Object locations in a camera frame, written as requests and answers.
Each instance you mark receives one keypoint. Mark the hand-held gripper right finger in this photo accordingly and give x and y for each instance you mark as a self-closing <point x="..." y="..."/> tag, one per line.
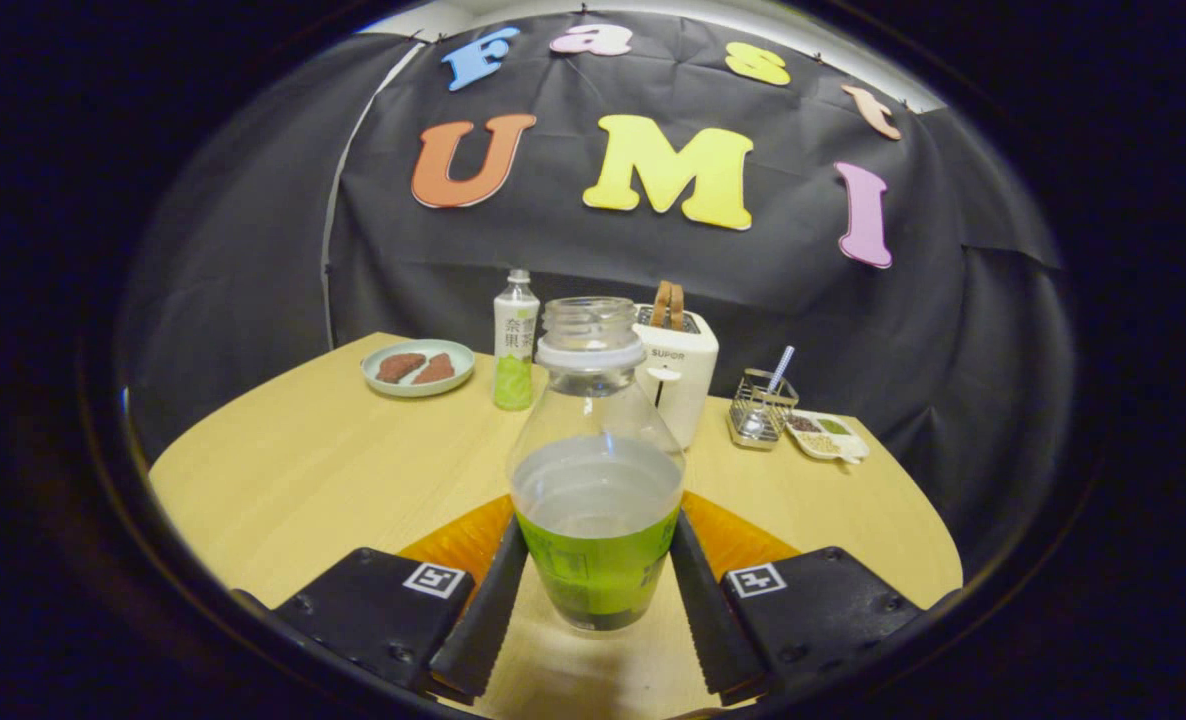
<point x="708" y="620"/>

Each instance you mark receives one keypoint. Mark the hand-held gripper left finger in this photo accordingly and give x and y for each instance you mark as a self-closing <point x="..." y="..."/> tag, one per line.
<point x="493" y="610"/>

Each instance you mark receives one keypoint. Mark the clear juice bottle green label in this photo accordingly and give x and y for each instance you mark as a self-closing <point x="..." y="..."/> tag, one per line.
<point x="598" y="570"/>

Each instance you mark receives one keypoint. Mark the slim bottle white green label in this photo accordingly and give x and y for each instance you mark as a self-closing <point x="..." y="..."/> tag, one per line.
<point x="515" y="350"/>

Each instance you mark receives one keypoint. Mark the white divided snack tray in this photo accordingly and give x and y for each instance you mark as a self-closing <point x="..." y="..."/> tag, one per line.
<point x="828" y="440"/>

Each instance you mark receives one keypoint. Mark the white toaster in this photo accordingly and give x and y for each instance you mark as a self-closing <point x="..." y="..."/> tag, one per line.
<point x="688" y="385"/>

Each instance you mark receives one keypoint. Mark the wooden table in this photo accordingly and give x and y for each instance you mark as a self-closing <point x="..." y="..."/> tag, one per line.
<point x="303" y="470"/>

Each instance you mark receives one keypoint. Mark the pale green plate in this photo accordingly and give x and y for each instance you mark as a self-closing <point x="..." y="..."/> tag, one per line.
<point x="458" y="375"/>

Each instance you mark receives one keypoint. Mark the brown meat piece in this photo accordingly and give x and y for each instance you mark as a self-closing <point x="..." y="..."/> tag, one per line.
<point x="398" y="367"/>
<point x="438" y="370"/>

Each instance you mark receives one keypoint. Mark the purple striped straw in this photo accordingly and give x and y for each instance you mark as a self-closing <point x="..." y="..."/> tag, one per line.
<point x="782" y="367"/>

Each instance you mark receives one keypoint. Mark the brown bread slice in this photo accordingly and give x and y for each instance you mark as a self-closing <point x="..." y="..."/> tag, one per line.
<point x="667" y="303"/>

